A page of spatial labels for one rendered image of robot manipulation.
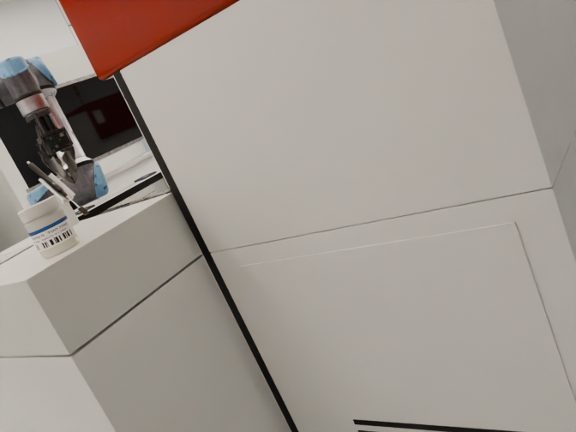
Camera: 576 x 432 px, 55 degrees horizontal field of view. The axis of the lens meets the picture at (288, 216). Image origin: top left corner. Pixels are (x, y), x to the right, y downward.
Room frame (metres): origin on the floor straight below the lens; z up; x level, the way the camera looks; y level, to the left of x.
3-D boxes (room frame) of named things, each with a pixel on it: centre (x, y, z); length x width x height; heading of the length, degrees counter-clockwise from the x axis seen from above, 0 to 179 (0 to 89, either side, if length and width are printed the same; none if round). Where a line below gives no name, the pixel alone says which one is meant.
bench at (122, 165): (5.26, 1.49, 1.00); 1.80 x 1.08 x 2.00; 140
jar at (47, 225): (1.01, 0.40, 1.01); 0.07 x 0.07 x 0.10
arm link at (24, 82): (1.61, 0.51, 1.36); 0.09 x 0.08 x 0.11; 14
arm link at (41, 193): (1.96, 0.73, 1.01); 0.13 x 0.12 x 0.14; 104
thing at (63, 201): (1.32, 0.47, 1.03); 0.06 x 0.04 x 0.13; 50
